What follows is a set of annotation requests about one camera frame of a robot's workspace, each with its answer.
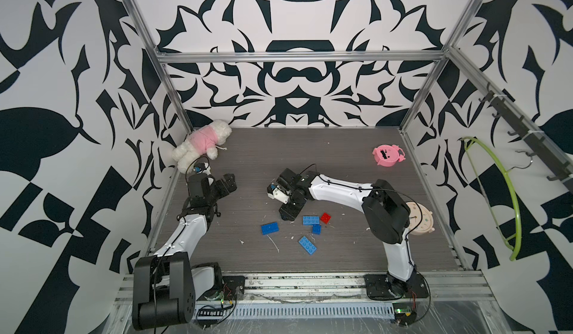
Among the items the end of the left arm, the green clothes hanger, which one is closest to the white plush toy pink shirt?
the end of the left arm

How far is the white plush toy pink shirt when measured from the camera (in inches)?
41.0

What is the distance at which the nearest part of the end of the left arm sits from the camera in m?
0.78

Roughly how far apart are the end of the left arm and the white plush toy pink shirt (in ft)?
0.93
